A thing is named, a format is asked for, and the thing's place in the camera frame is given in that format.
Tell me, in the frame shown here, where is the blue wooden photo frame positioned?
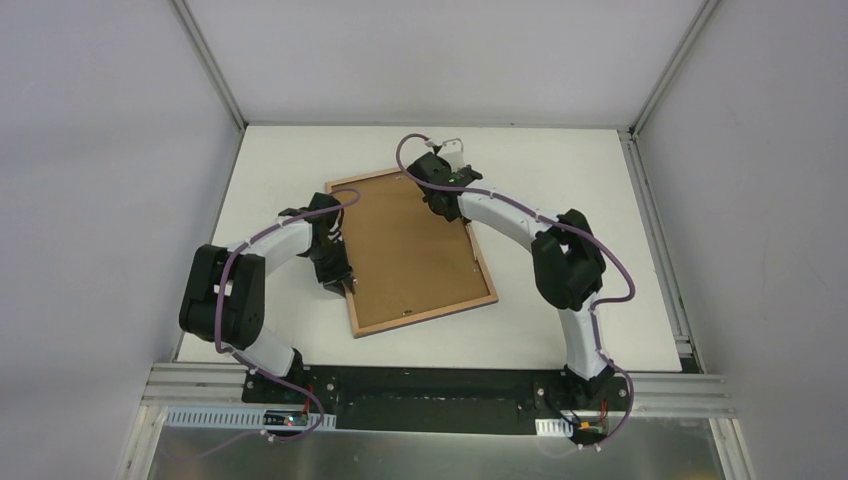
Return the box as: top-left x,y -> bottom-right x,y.
325,169 -> 498,338

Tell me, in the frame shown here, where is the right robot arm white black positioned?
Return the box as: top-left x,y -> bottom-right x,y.
404,152 -> 615,410

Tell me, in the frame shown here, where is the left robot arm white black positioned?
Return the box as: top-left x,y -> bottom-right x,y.
178,193 -> 355,405

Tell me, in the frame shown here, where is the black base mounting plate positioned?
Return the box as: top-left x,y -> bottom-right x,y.
241,364 -> 631,439

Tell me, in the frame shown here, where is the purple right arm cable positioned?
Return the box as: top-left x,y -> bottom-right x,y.
396,133 -> 637,452

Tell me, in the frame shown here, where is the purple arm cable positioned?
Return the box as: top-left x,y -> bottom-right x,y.
213,188 -> 362,444
396,133 -> 637,452

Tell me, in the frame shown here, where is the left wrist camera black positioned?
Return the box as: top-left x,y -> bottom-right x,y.
307,192 -> 344,235

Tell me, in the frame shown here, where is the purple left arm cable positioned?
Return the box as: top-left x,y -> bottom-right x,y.
213,188 -> 362,444

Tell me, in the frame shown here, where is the aluminium front rail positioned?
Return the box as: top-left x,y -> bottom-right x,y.
141,362 -> 737,419

